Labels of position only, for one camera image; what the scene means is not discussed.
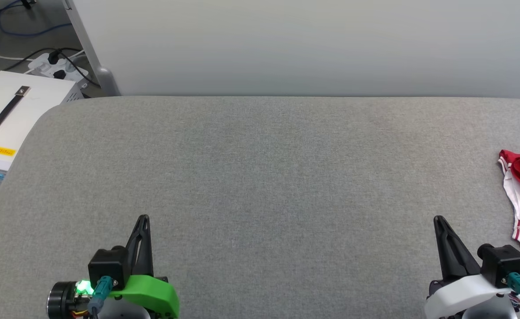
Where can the yellow warning sticker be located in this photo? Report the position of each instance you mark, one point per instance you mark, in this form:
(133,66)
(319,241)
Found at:
(4,151)

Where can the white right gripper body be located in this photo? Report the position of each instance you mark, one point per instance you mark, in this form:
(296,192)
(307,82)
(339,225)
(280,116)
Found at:
(459,294)

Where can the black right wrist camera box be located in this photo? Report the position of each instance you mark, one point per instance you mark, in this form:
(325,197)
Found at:
(503,259)

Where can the white power strip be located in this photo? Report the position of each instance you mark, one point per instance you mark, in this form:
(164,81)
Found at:
(49,66)

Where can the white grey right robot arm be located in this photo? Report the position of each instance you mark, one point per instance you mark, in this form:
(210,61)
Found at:
(494,312)

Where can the grey metal post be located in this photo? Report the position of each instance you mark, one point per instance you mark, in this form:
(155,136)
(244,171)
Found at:
(96,57)

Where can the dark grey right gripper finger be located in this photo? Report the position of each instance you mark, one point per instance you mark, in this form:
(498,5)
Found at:
(452,257)

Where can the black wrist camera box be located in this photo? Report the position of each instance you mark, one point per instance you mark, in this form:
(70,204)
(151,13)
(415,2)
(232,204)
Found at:
(503,259)
(109,263)

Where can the white equipment box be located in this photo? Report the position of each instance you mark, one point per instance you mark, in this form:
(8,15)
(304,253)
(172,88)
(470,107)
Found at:
(29,110)

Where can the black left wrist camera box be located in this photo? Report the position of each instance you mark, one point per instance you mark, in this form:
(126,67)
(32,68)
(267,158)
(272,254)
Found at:
(109,263)

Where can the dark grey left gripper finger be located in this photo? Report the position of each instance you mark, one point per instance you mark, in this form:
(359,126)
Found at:
(141,252)

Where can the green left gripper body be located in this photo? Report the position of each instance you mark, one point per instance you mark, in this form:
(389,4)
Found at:
(153,294)

